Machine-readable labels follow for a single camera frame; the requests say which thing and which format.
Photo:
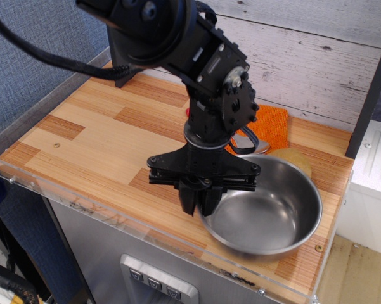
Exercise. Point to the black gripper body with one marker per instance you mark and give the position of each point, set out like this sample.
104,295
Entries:
204,164

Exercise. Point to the dark left shelf post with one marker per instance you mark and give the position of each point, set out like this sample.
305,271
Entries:
117,59

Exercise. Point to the white appliance at right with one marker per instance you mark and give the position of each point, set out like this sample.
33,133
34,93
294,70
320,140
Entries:
359,219

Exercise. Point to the stainless steel bowl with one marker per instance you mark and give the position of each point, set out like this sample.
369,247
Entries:
273,221

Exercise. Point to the dark shelf post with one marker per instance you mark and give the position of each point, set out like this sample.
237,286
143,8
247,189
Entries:
117,59
365,114

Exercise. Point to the red handled metal spoon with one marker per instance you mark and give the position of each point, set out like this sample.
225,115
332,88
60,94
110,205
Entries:
247,144

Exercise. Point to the plastic toy chicken drumstick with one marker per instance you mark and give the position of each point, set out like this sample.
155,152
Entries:
295,157

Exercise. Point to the dark right shelf post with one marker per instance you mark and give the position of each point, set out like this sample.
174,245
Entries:
365,114

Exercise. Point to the orange folded cloth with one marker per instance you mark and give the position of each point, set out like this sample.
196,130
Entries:
271,126

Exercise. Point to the silver button control panel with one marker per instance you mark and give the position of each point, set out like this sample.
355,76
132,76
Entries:
148,284

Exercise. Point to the stainless steel cabinet front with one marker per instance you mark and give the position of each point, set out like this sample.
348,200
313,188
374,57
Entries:
98,247

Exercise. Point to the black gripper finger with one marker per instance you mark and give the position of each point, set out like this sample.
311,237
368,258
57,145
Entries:
209,199
187,197

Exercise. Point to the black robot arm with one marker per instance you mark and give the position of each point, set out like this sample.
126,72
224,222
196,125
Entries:
181,37

